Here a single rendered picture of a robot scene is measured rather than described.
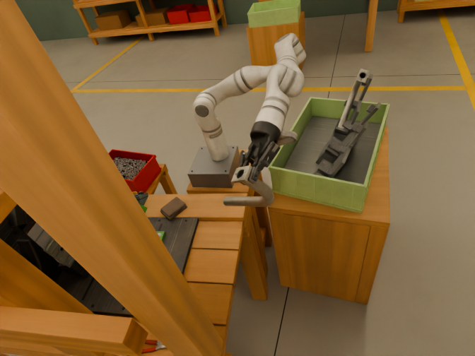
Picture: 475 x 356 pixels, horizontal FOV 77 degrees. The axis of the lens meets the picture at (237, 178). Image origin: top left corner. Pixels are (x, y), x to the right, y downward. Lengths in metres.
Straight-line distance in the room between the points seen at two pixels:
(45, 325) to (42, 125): 0.54
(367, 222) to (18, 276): 1.20
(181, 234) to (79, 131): 0.92
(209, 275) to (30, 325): 0.57
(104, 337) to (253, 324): 1.37
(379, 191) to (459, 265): 0.98
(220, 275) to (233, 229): 0.20
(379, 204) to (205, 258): 0.78
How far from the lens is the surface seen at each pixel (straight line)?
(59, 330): 0.80
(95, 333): 0.75
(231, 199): 0.93
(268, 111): 0.79
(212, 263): 1.18
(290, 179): 1.36
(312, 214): 1.39
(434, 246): 2.37
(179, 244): 1.25
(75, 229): 0.46
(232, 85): 1.24
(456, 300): 2.21
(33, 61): 0.38
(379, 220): 1.39
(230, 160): 1.45
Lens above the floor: 1.87
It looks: 43 degrees down
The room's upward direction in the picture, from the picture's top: 14 degrees counter-clockwise
